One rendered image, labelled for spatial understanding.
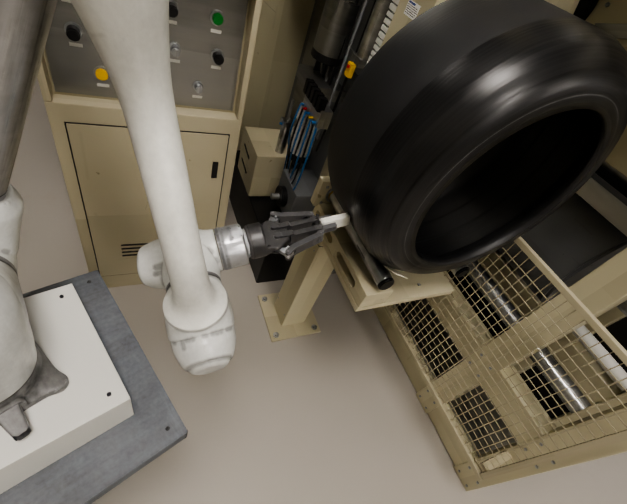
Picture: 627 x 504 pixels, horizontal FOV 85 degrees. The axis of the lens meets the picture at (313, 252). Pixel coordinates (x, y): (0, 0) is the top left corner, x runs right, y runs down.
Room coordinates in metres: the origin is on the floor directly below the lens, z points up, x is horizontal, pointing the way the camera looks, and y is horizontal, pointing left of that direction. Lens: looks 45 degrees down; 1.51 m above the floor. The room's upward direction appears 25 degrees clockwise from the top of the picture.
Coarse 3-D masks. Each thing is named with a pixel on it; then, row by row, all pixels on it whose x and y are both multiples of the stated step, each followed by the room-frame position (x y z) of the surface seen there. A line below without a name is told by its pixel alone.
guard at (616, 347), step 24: (504, 264) 0.92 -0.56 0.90; (456, 312) 0.91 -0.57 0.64; (528, 312) 0.80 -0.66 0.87; (480, 336) 0.82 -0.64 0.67; (528, 336) 0.76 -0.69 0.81; (552, 336) 0.74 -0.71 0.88; (600, 336) 0.69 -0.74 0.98; (432, 360) 0.85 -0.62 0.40; (480, 360) 0.78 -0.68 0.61; (600, 360) 0.66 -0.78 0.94; (624, 360) 0.64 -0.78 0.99; (432, 384) 0.80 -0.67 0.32; (456, 384) 0.76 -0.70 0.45; (480, 384) 0.73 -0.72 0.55; (504, 384) 0.70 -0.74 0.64; (576, 384) 0.64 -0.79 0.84; (480, 408) 0.68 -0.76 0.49; (552, 408) 0.62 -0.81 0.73; (456, 432) 0.65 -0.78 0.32; (480, 432) 0.63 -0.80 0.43; (528, 432) 0.59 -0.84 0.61; (624, 432) 0.54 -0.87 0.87; (552, 456) 0.53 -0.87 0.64
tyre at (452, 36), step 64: (448, 0) 0.80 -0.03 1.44; (512, 0) 0.78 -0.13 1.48; (384, 64) 0.70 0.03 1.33; (448, 64) 0.64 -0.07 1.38; (512, 64) 0.62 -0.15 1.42; (576, 64) 0.66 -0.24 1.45; (384, 128) 0.60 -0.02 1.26; (448, 128) 0.56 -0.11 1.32; (512, 128) 0.60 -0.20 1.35; (576, 128) 0.95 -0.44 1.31; (384, 192) 0.55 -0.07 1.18; (448, 192) 1.02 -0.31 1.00; (512, 192) 0.97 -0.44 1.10; (384, 256) 0.59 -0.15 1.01; (448, 256) 0.72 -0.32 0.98
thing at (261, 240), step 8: (248, 224) 0.51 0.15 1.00; (256, 224) 0.51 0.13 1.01; (264, 224) 0.54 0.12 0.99; (248, 232) 0.48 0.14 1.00; (256, 232) 0.49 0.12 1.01; (264, 232) 0.52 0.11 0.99; (272, 232) 0.52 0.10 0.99; (248, 240) 0.47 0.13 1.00; (256, 240) 0.48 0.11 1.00; (264, 240) 0.48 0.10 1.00; (272, 240) 0.50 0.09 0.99; (280, 240) 0.51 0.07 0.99; (288, 240) 0.52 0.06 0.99; (256, 248) 0.47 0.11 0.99; (264, 248) 0.48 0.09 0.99; (272, 248) 0.49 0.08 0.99; (280, 248) 0.49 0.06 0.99; (256, 256) 0.47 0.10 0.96; (264, 256) 0.48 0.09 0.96
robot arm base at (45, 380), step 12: (36, 348) 0.18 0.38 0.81; (48, 360) 0.18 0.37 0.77; (36, 372) 0.15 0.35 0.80; (48, 372) 0.16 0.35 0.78; (60, 372) 0.17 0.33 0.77; (24, 384) 0.12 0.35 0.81; (36, 384) 0.14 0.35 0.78; (48, 384) 0.15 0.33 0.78; (60, 384) 0.15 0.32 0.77; (12, 396) 0.10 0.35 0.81; (24, 396) 0.11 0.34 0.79; (36, 396) 0.12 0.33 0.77; (48, 396) 0.13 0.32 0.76; (0, 408) 0.08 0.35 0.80; (12, 408) 0.09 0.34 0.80; (24, 408) 0.10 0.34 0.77; (0, 420) 0.07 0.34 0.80; (12, 420) 0.08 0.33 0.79; (24, 420) 0.08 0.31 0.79; (12, 432) 0.06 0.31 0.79; (24, 432) 0.07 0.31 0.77
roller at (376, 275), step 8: (336, 200) 0.84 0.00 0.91; (336, 208) 0.82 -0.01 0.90; (352, 232) 0.74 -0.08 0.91; (352, 240) 0.73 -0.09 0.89; (360, 240) 0.72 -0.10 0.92; (360, 248) 0.70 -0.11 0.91; (368, 256) 0.67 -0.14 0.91; (368, 264) 0.66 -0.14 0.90; (376, 264) 0.65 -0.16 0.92; (376, 272) 0.63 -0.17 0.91; (384, 272) 0.63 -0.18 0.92; (376, 280) 0.62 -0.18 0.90; (384, 280) 0.61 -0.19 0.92; (392, 280) 0.62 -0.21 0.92; (384, 288) 0.62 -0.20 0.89
